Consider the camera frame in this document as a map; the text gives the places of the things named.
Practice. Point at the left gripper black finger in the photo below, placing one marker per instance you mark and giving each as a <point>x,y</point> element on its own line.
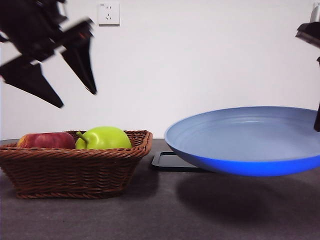
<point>80,65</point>
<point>25,77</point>

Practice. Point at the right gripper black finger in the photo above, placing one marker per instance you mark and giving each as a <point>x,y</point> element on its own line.
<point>317,120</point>

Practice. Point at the blue plate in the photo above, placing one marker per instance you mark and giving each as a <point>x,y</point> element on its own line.
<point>237,140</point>

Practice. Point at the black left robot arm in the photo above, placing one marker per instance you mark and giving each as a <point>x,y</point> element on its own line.
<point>30,25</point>

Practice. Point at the brown wicker basket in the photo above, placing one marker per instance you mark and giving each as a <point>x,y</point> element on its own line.
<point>75,170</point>

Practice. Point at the red apple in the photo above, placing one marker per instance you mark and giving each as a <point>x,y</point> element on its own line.
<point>45,141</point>

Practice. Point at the green apple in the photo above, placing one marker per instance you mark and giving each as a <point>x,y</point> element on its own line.
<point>107,140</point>

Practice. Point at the black tray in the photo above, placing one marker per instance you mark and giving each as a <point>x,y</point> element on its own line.
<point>170,168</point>

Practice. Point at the white wall socket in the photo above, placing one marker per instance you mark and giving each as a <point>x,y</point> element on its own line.
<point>317,10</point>
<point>108,15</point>

